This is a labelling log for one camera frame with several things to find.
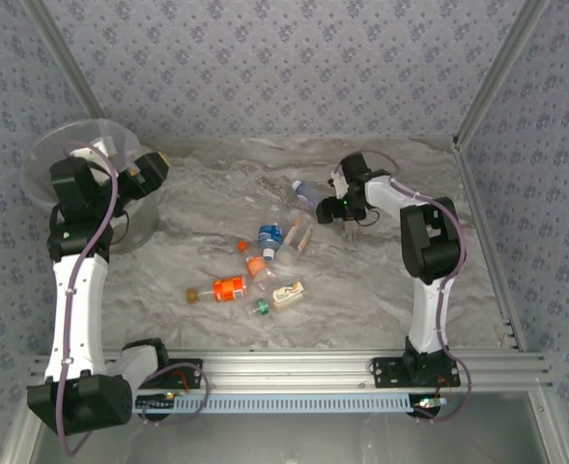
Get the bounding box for dark blue plastic bottle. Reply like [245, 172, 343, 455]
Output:
[292, 179, 328, 212]

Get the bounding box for clear bottle orange stripe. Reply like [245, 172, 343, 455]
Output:
[272, 217, 314, 268]

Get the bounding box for white label plastic bottle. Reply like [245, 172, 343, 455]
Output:
[270, 278, 310, 311]

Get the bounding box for small green cap bottle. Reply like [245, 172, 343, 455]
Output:
[246, 298, 271, 321]

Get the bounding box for orange label brown cap bottle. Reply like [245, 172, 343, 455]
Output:
[185, 275, 249, 305]

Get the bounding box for clear plastic bin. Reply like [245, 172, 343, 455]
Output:
[21, 118, 160, 253]

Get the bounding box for blue label water bottle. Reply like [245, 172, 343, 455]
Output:
[256, 222, 286, 263]

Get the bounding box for small circuit board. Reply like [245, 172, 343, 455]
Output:
[133, 391, 180, 413]
[412, 393, 452, 418]

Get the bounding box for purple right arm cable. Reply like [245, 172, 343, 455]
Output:
[364, 150, 472, 424]

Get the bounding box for aluminium frame post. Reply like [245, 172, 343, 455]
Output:
[20, 0, 105, 122]
[452, 0, 554, 146]

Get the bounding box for aluminium side frame rail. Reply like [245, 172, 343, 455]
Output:
[451, 136, 529, 352]

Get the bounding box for aluminium mounting rail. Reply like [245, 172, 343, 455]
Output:
[27, 350, 554, 392]

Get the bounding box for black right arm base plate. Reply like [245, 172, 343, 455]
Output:
[371, 357, 462, 389]

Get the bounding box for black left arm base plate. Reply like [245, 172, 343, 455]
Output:
[138, 358, 204, 391]

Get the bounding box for slotted pale blue cable duct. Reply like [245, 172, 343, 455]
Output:
[132, 393, 418, 415]

